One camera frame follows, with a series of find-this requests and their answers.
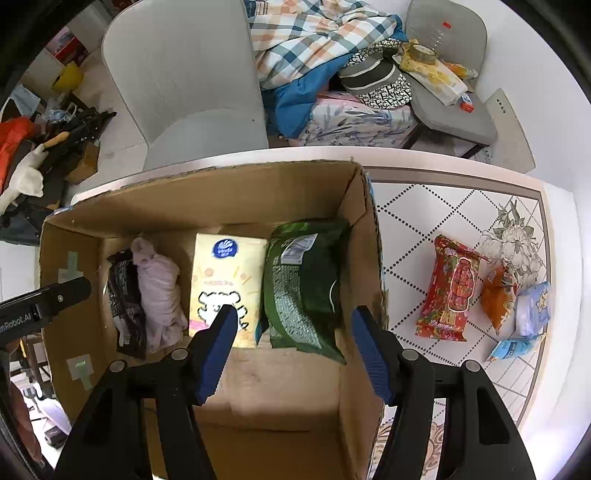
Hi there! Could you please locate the small brown cardboard box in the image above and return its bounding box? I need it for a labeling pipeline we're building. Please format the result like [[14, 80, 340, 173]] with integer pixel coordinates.
[[65, 141, 100, 184]]

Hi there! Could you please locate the floral pink bedding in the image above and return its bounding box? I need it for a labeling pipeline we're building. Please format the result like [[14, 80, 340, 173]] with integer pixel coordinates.
[[301, 90, 419, 147]]

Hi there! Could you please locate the yellow tissue pack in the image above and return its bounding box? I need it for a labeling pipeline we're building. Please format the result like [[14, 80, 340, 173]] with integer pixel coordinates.
[[188, 233, 269, 349]]

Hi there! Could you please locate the patterned bucket hat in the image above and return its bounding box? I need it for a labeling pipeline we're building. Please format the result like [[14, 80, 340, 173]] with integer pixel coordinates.
[[338, 52, 414, 110]]

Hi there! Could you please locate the small blue packet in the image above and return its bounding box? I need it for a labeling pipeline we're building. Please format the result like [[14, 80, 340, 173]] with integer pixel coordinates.
[[489, 335, 542, 361]]

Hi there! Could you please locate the yellow wet wipes pack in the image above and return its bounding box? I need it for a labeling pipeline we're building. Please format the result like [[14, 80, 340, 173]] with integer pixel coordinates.
[[393, 41, 469, 106]]

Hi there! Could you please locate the black folding stand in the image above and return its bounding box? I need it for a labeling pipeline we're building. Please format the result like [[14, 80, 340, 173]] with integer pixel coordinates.
[[28, 107, 117, 167]]

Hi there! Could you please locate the plaid blanket pile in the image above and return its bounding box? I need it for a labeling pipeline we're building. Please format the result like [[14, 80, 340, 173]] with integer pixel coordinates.
[[261, 14, 407, 139]]

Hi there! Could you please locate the red snack bag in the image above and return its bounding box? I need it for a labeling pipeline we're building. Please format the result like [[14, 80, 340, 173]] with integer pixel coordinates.
[[415, 234, 489, 343]]

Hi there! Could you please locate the tape roll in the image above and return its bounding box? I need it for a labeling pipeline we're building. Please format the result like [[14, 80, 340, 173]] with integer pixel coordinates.
[[408, 45, 438, 65]]

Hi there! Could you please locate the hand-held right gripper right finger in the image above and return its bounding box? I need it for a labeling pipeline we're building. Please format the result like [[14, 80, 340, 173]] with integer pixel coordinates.
[[352, 305, 537, 480]]

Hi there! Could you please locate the orange snack packet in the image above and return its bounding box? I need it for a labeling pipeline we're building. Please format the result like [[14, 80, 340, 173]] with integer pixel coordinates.
[[481, 266, 520, 336]]

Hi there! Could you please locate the red cardboard box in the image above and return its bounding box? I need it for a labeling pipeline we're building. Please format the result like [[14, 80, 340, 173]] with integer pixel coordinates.
[[46, 27, 89, 65]]

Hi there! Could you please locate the light blue tissue pack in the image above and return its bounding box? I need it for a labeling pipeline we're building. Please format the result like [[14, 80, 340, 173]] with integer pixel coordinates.
[[514, 281, 552, 340]]

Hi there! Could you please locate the pink cloth bundle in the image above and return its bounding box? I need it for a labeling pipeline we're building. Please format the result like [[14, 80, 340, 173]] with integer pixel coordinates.
[[131, 237, 189, 354]]

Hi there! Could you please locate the yellow bag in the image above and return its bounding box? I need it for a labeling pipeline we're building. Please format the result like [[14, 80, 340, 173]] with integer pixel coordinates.
[[51, 63, 84, 94]]

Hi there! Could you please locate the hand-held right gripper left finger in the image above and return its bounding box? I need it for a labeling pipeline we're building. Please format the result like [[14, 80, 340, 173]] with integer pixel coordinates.
[[54, 304, 240, 480]]

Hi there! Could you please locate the patterned tablecloth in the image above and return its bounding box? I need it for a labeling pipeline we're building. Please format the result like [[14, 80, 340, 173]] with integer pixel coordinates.
[[360, 167, 550, 480]]

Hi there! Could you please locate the grey cushioned chair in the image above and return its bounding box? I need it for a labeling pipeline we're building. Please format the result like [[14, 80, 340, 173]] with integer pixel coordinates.
[[404, 0, 498, 160]]

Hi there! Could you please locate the white plush toy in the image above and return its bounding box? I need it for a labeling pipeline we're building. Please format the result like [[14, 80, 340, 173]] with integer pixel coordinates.
[[0, 144, 47, 214]]

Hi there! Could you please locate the orange cloth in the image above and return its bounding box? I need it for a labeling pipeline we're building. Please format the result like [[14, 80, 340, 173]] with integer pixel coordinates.
[[0, 116, 38, 195]]

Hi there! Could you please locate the green snack bag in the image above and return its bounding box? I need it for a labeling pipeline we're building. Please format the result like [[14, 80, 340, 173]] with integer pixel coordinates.
[[259, 219, 350, 365]]

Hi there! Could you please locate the dark snack packet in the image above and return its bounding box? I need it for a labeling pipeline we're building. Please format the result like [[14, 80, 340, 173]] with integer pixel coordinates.
[[106, 249, 148, 359]]

